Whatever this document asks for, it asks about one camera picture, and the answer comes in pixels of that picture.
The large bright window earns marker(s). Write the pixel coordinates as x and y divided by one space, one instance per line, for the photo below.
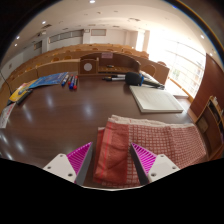
180 63

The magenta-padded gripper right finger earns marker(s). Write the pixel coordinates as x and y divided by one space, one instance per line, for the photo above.
163 166

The black whiteboard eraser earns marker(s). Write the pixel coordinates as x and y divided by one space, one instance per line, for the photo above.
24 96

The wooden chair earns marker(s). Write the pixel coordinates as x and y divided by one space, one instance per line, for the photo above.
149 70

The white printed paper sheet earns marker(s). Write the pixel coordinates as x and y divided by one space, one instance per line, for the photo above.
6 115

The red white checkered towel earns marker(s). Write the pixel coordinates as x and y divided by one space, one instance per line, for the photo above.
113 150

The wooden desk organizer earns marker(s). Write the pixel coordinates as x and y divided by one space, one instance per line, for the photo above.
88 66

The black marker pen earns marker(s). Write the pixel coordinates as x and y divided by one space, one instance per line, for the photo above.
115 79

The blue whiteboard marker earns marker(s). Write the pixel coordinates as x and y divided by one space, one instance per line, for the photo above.
65 80
71 82

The wooden shelf unit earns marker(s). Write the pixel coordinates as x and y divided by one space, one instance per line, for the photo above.
210 126

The black handheld microphone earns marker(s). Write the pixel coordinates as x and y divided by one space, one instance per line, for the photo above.
133 79

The rows of wooden lecture seats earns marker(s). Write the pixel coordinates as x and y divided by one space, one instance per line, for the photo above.
56 56

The blue booklet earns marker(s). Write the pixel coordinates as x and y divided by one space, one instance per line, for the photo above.
50 80

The white paper notebook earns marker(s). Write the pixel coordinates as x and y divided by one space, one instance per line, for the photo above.
155 99

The round ceiling lights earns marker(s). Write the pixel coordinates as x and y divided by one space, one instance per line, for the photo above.
92 1

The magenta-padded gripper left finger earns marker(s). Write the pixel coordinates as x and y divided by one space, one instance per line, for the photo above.
60 165

